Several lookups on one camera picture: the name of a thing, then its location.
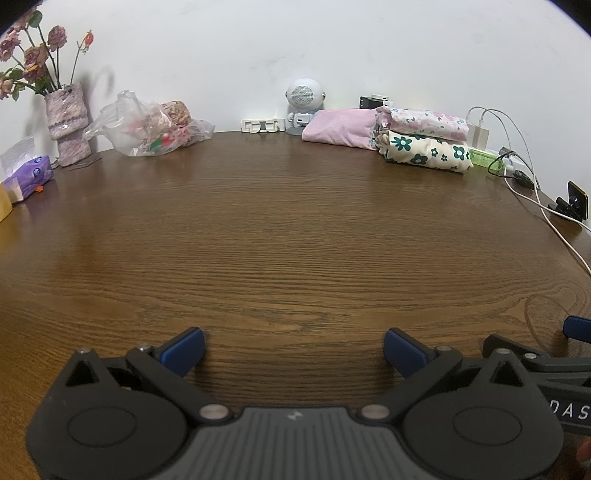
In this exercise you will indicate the white astronaut speaker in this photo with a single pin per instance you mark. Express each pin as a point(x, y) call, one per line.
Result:
point(304, 99)

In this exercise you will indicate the person's right hand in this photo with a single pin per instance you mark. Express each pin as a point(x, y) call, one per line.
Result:
point(586, 457)

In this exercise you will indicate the white charger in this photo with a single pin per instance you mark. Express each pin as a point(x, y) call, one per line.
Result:
point(480, 137)

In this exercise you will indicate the dried pink roses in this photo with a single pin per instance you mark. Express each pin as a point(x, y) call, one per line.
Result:
point(37, 57)

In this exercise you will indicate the yellow box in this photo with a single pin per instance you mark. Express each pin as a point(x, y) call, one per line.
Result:
point(4, 203)

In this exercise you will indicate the small black device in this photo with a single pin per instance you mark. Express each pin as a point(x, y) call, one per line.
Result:
point(371, 102)

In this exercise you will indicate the white power strip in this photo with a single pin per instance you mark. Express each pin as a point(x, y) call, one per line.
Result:
point(517, 164)

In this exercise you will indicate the cream green-flower folded cloth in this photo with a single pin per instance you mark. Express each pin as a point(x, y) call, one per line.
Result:
point(429, 152)

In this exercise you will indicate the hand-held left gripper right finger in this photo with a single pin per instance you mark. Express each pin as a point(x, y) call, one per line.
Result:
point(406, 353)

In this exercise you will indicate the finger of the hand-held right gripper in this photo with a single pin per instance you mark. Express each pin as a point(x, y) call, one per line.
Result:
point(579, 328)
point(531, 357)

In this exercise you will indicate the pink floral folded cloth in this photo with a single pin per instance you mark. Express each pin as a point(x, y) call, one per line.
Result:
point(425, 121)

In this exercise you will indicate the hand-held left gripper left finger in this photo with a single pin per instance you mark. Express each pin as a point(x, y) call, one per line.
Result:
point(184, 351)

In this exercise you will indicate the clear plastic snack bag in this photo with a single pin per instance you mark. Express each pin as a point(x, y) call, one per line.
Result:
point(152, 127)

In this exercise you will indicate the black clamp phone holder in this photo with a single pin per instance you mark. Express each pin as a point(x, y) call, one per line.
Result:
point(564, 206)

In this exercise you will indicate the dark hairpins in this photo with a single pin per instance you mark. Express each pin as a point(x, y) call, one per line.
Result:
point(85, 163)

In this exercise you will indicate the green translucent box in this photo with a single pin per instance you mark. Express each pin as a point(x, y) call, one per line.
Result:
point(482, 159)

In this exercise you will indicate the pink blue mesh vest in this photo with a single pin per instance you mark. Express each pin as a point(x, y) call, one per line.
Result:
point(339, 129)

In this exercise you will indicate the purple tissue pack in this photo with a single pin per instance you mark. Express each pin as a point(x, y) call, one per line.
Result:
point(30, 177)

